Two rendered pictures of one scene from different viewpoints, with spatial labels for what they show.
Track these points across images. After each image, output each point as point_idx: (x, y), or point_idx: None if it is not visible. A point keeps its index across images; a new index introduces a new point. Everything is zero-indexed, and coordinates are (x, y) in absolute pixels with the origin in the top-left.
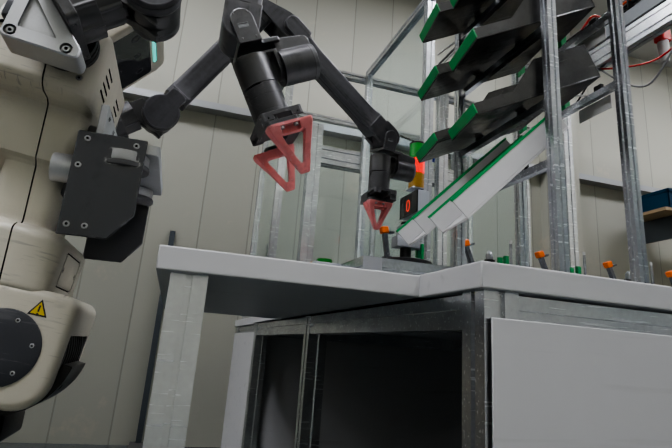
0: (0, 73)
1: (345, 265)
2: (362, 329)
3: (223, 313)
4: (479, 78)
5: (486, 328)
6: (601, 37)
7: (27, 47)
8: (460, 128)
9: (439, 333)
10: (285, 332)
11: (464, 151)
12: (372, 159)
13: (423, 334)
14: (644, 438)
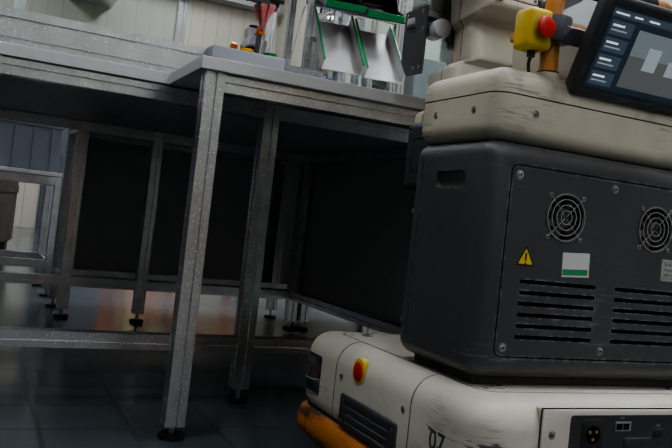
0: None
1: (285, 66)
2: (385, 136)
3: (199, 79)
4: None
5: None
6: None
7: (570, 4)
8: (383, 18)
9: (133, 103)
10: (189, 103)
11: (321, 3)
12: None
13: (79, 95)
14: None
